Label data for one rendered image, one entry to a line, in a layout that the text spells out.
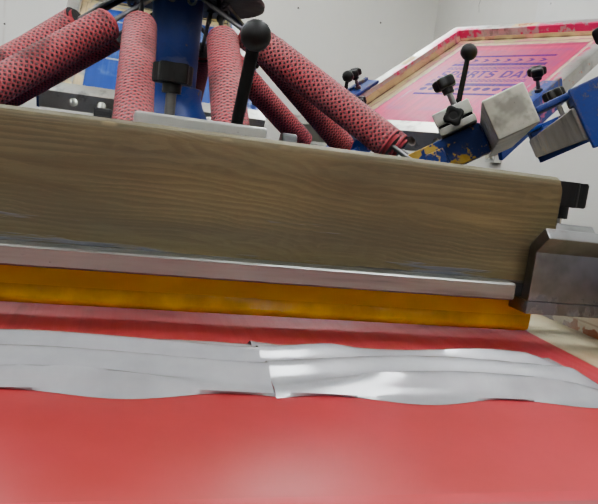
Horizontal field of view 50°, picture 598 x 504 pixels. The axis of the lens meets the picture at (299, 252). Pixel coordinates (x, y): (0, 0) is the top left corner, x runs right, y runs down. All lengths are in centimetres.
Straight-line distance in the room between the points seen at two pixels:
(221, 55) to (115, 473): 81
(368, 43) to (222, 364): 459
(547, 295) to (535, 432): 15
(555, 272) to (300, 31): 433
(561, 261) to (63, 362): 28
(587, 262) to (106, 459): 31
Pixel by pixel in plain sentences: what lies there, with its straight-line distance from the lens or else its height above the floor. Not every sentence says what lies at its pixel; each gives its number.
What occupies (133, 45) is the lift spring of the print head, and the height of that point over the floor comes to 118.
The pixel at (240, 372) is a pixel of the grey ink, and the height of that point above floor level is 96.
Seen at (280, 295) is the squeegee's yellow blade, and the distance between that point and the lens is 37.
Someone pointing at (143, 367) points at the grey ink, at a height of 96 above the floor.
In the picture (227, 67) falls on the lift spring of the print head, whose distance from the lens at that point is 94.
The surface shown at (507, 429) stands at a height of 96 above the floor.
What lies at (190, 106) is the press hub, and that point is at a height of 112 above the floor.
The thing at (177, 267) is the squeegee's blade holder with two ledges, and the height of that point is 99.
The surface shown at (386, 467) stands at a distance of 23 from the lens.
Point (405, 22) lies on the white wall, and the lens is 495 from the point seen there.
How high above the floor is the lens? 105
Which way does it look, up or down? 8 degrees down
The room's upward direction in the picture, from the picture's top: 7 degrees clockwise
